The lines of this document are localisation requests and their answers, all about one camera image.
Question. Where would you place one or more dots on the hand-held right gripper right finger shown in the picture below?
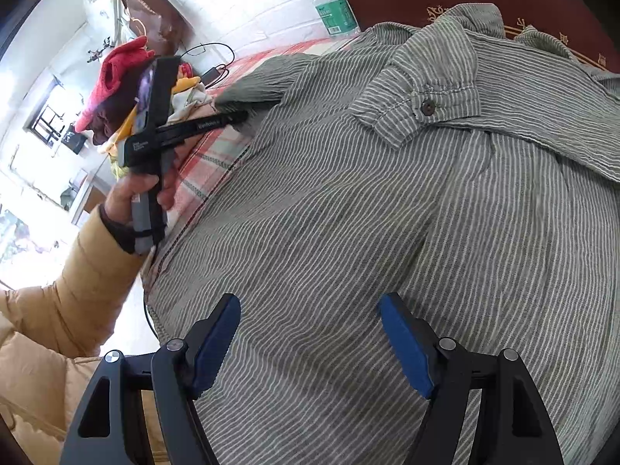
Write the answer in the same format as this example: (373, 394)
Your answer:
(404, 344)

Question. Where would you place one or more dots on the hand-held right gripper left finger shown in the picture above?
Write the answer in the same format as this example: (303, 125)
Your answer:
(218, 344)

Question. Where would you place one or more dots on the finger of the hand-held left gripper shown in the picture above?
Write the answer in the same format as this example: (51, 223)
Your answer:
(208, 123)

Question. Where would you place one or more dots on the grey striped shirt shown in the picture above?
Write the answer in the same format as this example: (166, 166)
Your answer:
(363, 227)

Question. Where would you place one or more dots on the person's left forearm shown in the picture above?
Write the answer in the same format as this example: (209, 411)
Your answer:
(82, 281)

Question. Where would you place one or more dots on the person's left hand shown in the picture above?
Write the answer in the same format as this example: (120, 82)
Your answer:
(126, 193)

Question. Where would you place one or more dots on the yellow cloth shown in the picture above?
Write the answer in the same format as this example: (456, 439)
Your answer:
(186, 82)

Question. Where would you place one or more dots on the white cloth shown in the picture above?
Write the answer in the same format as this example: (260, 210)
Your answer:
(189, 101)

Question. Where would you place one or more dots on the red plaid bed sheet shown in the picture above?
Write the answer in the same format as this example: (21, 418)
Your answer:
(203, 160)

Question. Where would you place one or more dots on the dark brown cloth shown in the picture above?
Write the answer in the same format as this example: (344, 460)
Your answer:
(104, 123)

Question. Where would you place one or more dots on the brown leather bag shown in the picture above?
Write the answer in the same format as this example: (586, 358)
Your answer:
(155, 19)

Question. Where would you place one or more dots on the black framed window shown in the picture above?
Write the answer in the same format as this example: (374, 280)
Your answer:
(48, 121)

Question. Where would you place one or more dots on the clear plastic water bottle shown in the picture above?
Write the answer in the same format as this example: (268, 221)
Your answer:
(334, 9)

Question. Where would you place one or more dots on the person's tan jacket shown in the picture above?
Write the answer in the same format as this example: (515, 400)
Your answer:
(29, 397)

